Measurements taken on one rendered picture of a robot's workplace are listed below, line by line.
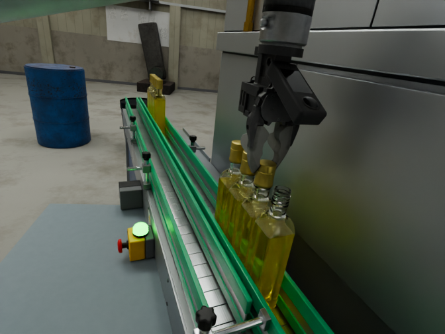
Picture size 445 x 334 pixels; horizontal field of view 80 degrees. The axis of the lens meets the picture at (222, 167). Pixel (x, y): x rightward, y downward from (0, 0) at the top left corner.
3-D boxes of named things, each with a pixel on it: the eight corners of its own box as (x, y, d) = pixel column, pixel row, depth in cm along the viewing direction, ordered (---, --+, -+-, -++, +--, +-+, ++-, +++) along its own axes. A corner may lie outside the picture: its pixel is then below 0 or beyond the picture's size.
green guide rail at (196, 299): (207, 344, 45) (211, 312, 42) (201, 346, 45) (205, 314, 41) (126, 107, 190) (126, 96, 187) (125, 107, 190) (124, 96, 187)
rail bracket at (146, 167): (151, 191, 91) (151, 154, 85) (128, 193, 88) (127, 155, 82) (149, 185, 94) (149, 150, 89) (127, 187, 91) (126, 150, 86)
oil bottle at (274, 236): (276, 309, 53) (300, 221, 45) (251, 316, 51) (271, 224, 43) (262, 286, 58) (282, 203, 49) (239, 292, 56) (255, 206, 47)
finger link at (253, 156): (242, 162, 53) (255, 117, 50) (257, 175, 48) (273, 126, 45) (228, 161, 51) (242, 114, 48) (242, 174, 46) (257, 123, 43)
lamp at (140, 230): (149, 236, 77) (149, 228, 76) (133, 239, 75) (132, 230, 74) (147, 227, 81) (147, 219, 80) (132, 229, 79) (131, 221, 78)
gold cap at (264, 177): (276, 187, 49) (281, 166, 47) (259, 189, 48) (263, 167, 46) (265, 178, 52) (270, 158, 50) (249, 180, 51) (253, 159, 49)
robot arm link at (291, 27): (323, 18, 39) (276, 8, 36) (315, 52, 41) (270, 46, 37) (292, 20, 45) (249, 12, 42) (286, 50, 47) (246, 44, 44)
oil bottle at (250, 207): (262, 285, 58) (281, 202, 50) (239, 292, 56) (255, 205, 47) (250, 267, 63) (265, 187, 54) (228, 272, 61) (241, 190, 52)
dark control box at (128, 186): (142, 208, 102) (142, 189, 99) (120, 211, 99) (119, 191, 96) (140, 197, 109) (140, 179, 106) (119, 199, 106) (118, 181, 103)
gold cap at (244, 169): (259, 174, 54) (263, 154, 52) (244, 176, 53) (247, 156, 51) (251, 167, 57) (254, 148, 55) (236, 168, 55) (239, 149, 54)
